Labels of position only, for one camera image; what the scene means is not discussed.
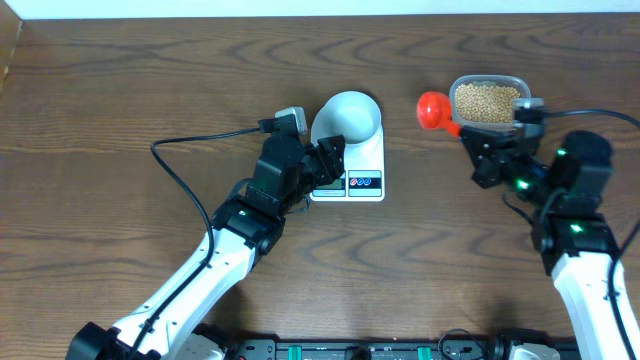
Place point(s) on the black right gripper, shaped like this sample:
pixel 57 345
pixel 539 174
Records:
pixel 487 162

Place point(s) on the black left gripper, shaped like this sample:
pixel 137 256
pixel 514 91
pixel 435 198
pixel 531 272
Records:
pixel 326 168

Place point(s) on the red measuring scoop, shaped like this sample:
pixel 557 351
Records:
pixel 434 111

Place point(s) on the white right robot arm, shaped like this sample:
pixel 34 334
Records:
pixel 577 246

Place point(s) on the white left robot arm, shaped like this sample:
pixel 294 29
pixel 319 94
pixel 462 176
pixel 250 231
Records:
pixel 244 228

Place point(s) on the white digital kitchen scale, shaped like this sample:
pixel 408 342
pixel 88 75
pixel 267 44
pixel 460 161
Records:
pixel 363 179

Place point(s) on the white round bowl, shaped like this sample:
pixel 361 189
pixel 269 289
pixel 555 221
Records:
pixel 354 115

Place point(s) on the pile of soybeans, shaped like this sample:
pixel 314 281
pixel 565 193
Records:
pixel 485 103

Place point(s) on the clear plastic container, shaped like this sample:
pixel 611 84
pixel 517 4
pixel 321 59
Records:
pixel 499 80

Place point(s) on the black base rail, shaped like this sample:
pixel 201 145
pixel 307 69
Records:
pixel 210 343

